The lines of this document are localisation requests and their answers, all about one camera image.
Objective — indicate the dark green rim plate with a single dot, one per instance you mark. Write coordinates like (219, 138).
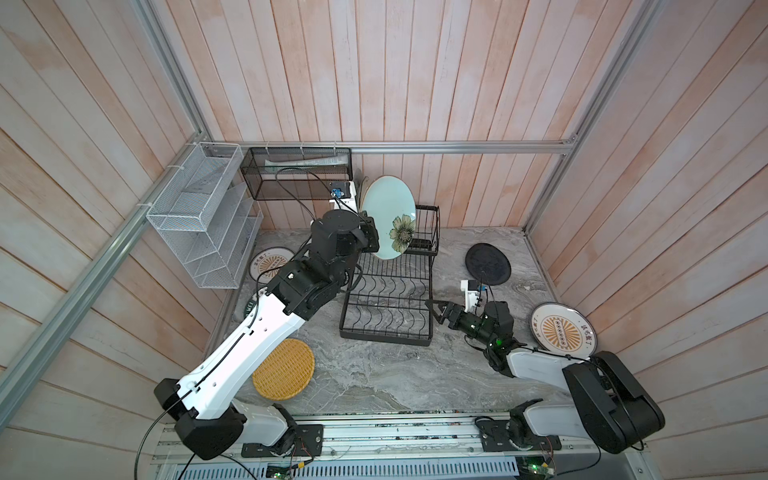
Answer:
(250, 305)

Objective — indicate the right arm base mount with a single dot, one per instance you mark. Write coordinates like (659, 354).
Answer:
(513, 434)

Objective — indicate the black wire dish rack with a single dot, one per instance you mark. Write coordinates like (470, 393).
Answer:
(390, 299)

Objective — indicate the light green flower plate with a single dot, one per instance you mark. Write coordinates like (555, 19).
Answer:
(390, 202)

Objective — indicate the black round plate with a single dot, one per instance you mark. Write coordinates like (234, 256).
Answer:
(488, 264)

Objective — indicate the aluminium front rail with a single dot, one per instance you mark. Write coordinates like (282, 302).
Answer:
(388, 436)

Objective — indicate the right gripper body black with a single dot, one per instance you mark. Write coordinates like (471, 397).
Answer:
(471, 326)

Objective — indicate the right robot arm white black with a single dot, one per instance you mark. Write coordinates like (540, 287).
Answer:
(607, 405)

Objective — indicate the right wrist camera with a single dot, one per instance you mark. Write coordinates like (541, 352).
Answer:
(472, 290)

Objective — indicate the white wire mesh shelf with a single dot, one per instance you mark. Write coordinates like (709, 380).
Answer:
(204, 215)

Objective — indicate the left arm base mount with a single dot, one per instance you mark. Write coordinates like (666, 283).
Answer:
(294, 438)

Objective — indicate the orange sunburst plate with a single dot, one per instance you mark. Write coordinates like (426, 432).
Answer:
(563, 330)
(266, 264)

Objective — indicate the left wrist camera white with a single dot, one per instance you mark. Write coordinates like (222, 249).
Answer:
(343, 195)

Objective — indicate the black mesh wall basket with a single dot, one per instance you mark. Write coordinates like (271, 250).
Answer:
(300, 173)

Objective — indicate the horizontal aluminium wall rail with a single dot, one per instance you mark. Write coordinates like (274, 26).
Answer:
(550, 147)

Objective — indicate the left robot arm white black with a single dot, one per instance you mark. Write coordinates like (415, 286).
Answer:
(201, 403)

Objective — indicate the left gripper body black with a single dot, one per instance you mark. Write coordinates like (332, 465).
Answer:
(364, 240)

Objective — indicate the yellow woven round mat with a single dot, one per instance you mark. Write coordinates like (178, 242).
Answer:
(286, 372)

